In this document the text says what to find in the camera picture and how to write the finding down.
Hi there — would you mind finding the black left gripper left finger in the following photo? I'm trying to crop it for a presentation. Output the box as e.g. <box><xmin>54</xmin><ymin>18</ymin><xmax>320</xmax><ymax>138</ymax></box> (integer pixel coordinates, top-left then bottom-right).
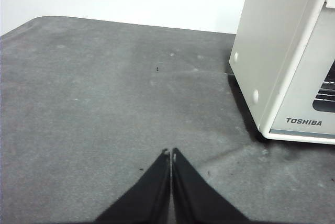
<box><xmin>94</xmin><ymin>148</ymin><xmax>171</xmax><ymax>224</ymax></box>

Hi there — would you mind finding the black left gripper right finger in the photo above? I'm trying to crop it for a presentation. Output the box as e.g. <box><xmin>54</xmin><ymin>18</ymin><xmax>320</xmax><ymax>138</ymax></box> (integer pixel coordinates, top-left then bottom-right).
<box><xmin>171</xmin><ymin>147</ymin><xmax>249</xmax><ymax>224</ymax></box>

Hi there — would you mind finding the glass oven door beige handle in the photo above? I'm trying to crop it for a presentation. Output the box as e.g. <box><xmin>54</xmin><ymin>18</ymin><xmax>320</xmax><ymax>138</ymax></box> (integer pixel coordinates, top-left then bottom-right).
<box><xmin>269</xmin><ymin>0</ymin><xmax>335</xmax><ymax>139</ymax></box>

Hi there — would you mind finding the cream Toshiba toaster oven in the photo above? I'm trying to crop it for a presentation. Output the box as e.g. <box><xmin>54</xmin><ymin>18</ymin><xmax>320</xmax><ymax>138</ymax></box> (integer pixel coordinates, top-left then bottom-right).
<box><xmin>229</xmin><ymin>0</ymin><xmax>335</xmax><ymax>145</ymax></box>

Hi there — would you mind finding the metal wire oven rack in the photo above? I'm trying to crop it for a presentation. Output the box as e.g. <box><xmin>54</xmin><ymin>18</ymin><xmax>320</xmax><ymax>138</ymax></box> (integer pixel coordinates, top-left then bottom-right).
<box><xmin>312</xmin><ymin>76</ymin><xmax>335</xmax><ymax>104</ymax></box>

